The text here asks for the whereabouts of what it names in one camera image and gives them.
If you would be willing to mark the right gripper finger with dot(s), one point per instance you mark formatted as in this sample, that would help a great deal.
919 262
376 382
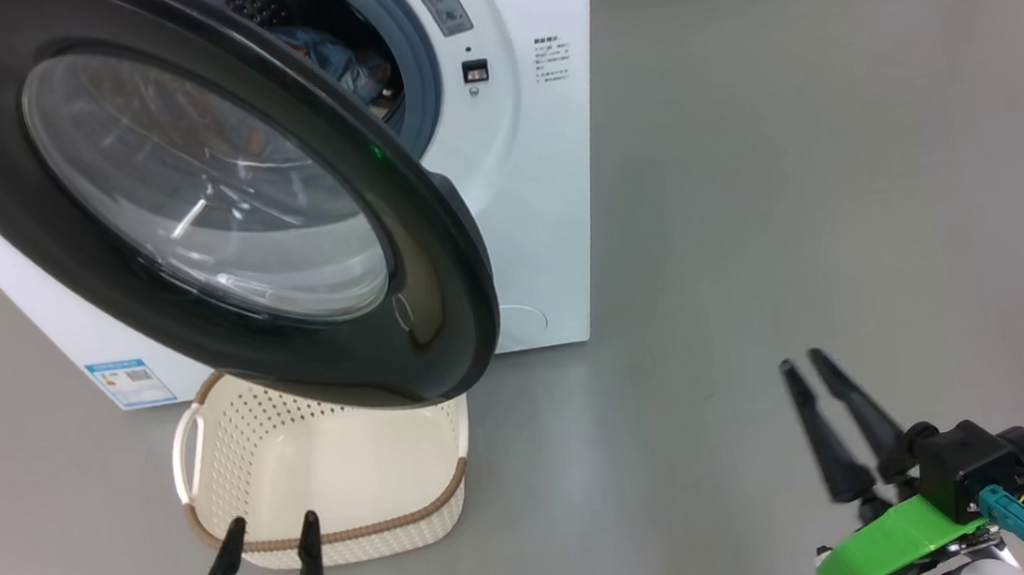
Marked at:
867 413
833 454

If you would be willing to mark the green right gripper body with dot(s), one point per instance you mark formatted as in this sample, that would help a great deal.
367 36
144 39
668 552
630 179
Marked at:
894 547

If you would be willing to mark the blue patterned garment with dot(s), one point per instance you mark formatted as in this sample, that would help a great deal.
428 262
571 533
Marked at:
340 60

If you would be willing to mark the cream perforated laundry basket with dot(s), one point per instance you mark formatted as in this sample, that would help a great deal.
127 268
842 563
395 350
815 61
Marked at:
333 474

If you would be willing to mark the white front-load washing machine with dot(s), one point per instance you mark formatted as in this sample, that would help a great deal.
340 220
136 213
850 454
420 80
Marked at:
539 181

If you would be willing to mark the black door latch socket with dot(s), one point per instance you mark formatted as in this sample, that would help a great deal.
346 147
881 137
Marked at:
475 71

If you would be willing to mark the grey rubber door gasket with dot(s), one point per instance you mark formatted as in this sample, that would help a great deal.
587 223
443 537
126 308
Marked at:
420 61

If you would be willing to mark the blue energy label sticker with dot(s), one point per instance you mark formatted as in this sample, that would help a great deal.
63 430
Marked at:
132 385

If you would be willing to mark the round white filter cover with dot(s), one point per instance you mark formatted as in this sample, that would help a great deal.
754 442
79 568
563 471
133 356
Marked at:
526 319

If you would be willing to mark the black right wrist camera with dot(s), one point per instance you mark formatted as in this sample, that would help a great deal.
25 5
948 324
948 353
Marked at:
971 464

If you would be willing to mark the teal right camera connector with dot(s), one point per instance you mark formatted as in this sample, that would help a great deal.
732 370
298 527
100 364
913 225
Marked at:
1018 520

